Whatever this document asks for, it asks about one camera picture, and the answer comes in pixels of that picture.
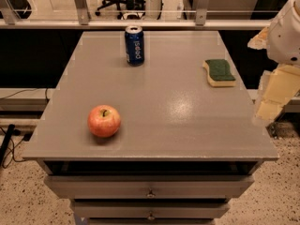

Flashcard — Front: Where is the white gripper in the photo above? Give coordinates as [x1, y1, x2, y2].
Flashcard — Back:
[247, 0, 300, 126]

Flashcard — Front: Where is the red yellow apple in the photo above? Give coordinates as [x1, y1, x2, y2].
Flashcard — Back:
[87, 105, 121, 138]

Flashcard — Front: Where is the blue pepsi can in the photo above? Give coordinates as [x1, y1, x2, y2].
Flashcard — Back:
[125, 25, 144, 67]

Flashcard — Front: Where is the yellow green sponge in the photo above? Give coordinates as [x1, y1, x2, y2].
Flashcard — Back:
[202, 59, 236, 87]

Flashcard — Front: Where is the grey drawer cabinet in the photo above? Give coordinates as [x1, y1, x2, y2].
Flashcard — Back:
[23, 31, 278, 225]

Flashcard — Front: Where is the top drawer metal knob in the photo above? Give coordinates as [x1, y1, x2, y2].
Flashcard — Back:
[146, 188, 156, 199]

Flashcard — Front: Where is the drawer metal knob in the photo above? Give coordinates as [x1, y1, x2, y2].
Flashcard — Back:
[147, 213, 156, 220]
[146, 188, 156, 199]

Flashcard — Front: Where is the lower drawer metal knob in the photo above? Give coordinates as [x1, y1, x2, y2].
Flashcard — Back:
[147, 213, 156, 220]

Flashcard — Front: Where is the metal railing frame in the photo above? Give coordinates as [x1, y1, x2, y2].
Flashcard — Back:
[0, 0, 271, 30]

